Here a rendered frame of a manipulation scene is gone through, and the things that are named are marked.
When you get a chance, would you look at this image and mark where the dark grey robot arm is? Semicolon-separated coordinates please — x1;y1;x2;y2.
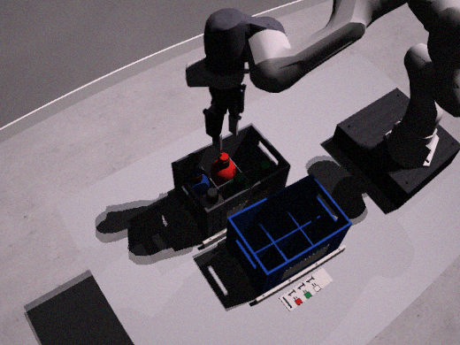
186;0;460;168

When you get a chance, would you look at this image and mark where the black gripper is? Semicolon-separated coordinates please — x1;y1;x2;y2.
203;83;246;150

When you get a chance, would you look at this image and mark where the blue bottle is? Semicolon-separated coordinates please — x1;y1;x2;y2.
186;167;210;197

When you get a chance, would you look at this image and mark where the white paper pick list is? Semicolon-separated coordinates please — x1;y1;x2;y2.
279;267;333;311

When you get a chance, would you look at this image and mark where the black divided crate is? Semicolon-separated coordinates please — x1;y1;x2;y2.
172;123;291;239

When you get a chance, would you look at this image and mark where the dark blue crate with dividers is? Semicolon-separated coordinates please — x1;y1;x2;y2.
226;174;352;296

